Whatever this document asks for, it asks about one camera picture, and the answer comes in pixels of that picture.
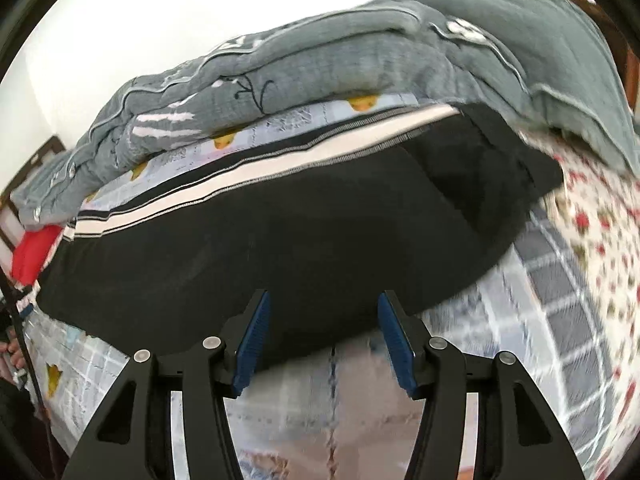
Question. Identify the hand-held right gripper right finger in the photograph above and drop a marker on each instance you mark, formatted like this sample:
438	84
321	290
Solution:
395	345

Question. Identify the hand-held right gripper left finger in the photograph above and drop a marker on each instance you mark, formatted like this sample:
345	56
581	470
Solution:
252	340

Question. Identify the black pants with striped waistband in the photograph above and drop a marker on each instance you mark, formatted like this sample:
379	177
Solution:
300	235

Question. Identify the person's left hand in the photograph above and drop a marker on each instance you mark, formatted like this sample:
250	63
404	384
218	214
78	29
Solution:
12	357

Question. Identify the fruit print plastic sheet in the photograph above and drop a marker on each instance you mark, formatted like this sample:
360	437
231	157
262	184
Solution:
550	320

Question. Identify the red pillow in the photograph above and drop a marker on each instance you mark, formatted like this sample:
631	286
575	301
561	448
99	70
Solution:
35	255

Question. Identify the floral bedsheet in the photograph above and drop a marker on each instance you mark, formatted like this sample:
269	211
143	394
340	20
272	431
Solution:
610	240

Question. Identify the dark wooden headboard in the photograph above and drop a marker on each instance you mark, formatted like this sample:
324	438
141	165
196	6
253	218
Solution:
30	165

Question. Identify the grey quilt with flower print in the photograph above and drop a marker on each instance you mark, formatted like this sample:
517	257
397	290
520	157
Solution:
350	50

